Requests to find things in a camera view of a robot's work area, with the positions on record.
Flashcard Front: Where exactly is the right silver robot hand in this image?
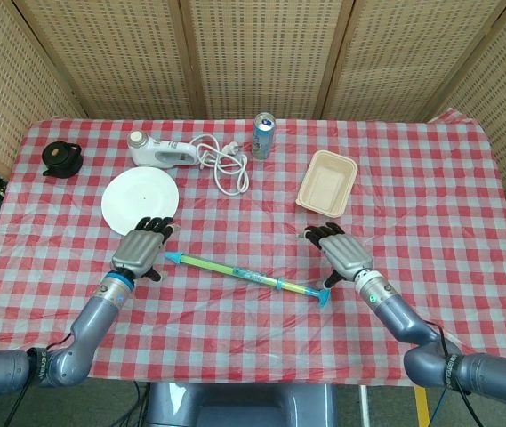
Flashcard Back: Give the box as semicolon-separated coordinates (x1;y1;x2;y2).
297;224;373;288

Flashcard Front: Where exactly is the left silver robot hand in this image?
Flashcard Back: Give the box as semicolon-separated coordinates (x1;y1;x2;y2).
109;216;177;282

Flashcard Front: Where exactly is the blue green water pump toy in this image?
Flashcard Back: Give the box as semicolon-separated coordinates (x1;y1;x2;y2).
164;251;332;309

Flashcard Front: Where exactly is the red white checkered tablecloth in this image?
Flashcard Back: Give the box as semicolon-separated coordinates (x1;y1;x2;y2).
0;109;506;386

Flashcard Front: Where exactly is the white round plate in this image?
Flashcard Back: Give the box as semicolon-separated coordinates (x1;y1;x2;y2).
100;166;181;236

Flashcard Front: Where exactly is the beige plastic food container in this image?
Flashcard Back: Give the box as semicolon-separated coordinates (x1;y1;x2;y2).
295;149;359;218

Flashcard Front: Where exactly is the black teapot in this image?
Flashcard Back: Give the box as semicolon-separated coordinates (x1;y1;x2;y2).
41;141;83;179

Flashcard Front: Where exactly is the blue drink can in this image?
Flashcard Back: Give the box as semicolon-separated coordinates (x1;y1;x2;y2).
252;112;277;161

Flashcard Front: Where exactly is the white table leg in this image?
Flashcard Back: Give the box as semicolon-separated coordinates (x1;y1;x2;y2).
358;384;372;427

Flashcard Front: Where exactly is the blue-grey robot torso base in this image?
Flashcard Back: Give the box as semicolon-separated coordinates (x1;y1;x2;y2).
145;382;338;427

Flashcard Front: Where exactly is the woven bamboo folding screen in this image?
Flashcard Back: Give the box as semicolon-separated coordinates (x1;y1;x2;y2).
0;0;506;223

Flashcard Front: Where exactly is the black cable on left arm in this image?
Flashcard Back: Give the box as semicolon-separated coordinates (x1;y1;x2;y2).
1;333;76;427

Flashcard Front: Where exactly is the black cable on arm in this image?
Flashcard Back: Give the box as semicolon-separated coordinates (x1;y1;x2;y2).
425;322;476;427
1;333;76;427

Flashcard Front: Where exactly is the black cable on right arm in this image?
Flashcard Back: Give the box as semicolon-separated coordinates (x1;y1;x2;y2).
425;322;476;427

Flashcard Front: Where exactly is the white power cord with plug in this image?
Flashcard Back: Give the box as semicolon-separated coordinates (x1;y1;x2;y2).
189;134;251;196

